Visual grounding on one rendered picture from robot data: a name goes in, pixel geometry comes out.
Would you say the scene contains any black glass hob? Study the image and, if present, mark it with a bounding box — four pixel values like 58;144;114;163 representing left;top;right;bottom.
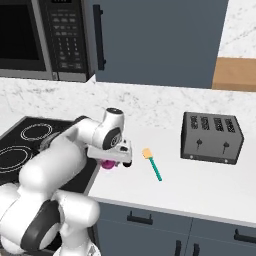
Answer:
0;115;102;196

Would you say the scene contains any black wall cupboard handle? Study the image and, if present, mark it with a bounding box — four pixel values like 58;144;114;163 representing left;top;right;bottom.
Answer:
92;3;107;71

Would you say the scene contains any blue-grey drawer front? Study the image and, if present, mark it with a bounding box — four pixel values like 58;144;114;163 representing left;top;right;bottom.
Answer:
96;201;194;239
188;217;256;250

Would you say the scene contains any wooden shelf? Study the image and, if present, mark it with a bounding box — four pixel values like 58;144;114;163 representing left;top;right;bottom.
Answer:
211;56;256;93

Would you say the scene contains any black and steel microwave oven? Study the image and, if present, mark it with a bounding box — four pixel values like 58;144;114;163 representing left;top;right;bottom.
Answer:
0;0;99;83

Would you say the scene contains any black drawer handle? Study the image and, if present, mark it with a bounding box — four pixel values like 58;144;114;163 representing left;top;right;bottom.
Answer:
126;210;154;226
233;228;256;245

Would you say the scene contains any dark grey four-slot toaster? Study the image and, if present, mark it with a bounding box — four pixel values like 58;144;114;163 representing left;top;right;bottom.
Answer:
180;111;245;166

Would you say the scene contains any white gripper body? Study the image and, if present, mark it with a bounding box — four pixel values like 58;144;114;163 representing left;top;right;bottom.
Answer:
87;145;133;166

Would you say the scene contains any blue-grey wall cupboard door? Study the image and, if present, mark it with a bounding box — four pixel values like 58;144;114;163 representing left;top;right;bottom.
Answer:
94;0;230;90

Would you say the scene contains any blue-grey base cupboard door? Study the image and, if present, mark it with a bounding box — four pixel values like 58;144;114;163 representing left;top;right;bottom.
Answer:
94;219;190;256
184;235;256;256

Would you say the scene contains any teal-handled orange spatula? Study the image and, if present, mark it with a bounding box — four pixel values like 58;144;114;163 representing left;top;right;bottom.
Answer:
141;147;163;183

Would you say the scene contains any purple onion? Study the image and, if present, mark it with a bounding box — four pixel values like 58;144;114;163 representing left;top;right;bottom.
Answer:
100;159;120;171

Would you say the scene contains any black cupboard door handle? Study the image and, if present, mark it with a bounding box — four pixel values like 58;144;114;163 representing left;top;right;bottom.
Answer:
174;239;183;256
191;242;201;256

